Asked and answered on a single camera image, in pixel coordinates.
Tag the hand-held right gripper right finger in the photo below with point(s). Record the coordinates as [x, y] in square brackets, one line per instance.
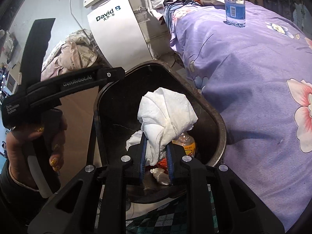
[171, 165]

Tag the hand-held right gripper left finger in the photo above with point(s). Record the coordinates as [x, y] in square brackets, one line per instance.
[144, 156]

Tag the orange foam net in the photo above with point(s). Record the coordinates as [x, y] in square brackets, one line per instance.
[162, 163]

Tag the small white tissue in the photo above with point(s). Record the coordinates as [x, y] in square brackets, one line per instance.
[160, 175]

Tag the beige drink bottle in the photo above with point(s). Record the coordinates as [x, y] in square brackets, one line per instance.
[186, 144]

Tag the black trash bin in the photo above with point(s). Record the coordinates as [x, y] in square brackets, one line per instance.
[117, 107]

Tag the person's left forearm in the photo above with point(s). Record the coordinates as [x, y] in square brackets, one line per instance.
[14, 199]

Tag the person's left hand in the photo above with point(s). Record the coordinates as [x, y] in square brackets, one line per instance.
[18, 156]

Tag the pink crumpled cloth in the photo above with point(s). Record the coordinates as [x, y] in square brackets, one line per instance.
[73, 53]

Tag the green checkered cloth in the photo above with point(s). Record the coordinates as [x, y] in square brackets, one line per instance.
[158, 219]

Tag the white beauty machine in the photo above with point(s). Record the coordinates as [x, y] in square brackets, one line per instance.
[117, 29]

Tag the purple floral bedsheet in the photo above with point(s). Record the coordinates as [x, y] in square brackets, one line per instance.
[243, 78]

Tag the clear water bottle blue label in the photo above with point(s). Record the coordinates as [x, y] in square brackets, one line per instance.
[235, 9]

